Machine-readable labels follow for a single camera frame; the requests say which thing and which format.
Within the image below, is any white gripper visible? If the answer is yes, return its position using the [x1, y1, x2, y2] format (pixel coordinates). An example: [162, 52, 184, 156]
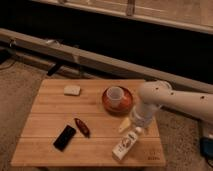
[118, 102, 158, 133]

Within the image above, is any white plastic bottle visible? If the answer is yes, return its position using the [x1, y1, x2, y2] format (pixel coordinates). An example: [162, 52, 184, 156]
[112, 127, 142, 161]

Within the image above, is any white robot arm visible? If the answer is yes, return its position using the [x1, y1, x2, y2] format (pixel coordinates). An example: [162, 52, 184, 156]
[118, 81, 213, 132]

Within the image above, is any orange bowl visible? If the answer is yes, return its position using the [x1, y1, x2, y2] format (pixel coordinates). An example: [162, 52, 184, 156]
[101, 86, 133, 115]

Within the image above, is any white plastic cup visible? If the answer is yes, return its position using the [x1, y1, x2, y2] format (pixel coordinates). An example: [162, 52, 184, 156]
[106, 86, 124, 107]

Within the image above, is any dark red oblong object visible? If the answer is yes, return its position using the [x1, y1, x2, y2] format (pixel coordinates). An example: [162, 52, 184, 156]
[74, 118, 90, 138]

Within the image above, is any wooden table board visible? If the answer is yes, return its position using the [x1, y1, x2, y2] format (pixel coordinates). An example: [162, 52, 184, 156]
[11, 79, 166, 168]

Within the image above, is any black rectangular phone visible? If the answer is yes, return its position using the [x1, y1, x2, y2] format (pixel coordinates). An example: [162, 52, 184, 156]
[53, 125, 76, 151]

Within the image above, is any blue object on floor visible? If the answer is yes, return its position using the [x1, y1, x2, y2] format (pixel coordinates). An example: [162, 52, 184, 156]
[200, 137, 213, 160]

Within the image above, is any long grey rail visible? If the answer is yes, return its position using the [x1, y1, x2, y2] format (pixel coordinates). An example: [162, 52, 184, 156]
[0, 28, 213, 93]

